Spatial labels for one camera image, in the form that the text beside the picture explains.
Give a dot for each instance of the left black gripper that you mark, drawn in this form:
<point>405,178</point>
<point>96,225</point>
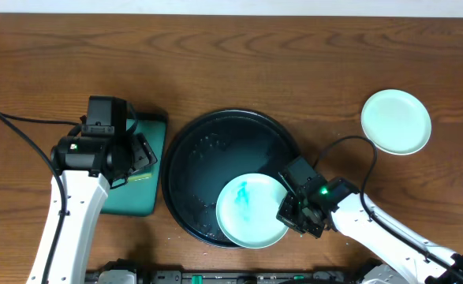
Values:
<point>143,154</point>

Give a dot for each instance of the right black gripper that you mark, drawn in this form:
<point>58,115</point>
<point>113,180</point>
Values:
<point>290,213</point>

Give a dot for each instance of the green yellow sponge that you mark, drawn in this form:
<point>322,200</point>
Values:
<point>140,176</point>

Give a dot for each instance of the mint green plate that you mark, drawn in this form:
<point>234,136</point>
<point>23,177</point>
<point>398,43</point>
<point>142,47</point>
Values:
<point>246,211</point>
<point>397,122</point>

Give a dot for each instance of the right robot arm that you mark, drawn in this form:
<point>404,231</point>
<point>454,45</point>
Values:
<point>338,205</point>

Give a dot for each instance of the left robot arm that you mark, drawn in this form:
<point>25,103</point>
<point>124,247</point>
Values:
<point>95,175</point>

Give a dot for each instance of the black rectangular water tray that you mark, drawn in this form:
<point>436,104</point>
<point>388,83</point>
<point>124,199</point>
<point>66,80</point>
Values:
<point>137,198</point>

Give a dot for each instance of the black round tray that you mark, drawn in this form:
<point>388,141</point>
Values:
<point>209,152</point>

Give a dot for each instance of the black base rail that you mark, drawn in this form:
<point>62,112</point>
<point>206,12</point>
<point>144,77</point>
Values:
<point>125,271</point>

